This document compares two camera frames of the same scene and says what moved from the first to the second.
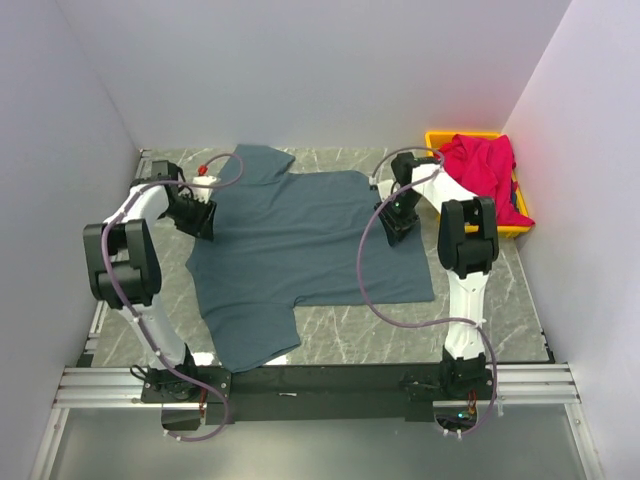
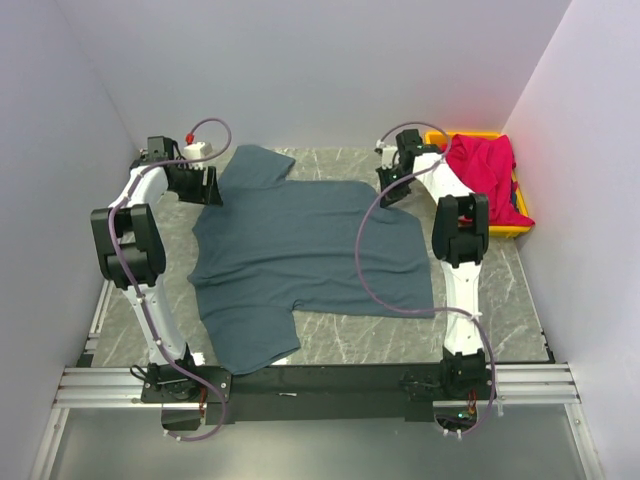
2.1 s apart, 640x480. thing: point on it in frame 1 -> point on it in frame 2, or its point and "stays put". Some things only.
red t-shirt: x=487 y=163 stays put
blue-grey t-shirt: x=285 y=238 stays put
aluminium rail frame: x=540 y=385 stays put
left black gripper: x=204 y=223 -> x=206 y=194
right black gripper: x=392 y=223 -> x=393 y=195
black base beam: x=323 y=392 stays put
